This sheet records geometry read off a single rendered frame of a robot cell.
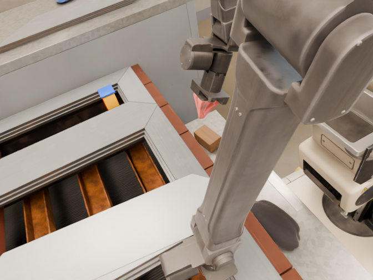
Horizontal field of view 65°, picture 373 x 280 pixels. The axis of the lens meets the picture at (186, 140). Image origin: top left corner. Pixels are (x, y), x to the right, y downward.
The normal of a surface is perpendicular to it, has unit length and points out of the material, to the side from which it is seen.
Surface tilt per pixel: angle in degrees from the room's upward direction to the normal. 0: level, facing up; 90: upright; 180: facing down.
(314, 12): 41
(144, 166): 0
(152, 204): 0
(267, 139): 98
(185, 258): 8
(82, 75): 90
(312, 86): 77
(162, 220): 0
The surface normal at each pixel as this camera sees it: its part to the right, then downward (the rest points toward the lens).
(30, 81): 0.44, 0.61
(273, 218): -0.29, -0.57
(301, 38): -0.92, 0.17
